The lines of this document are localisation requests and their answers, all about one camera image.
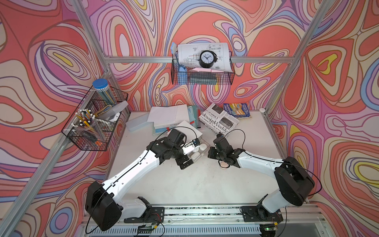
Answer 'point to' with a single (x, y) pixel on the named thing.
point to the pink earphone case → (223, 165)
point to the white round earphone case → (203, 147)
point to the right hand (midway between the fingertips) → (209, 155)
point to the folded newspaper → (218, 119)
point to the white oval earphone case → (195, 155)
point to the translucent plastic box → (137, 124)
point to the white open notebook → (164, 116)
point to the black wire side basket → (106, 115)
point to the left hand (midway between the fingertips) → (189, 153)
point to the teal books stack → (194, 113)
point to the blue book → (238, 110)
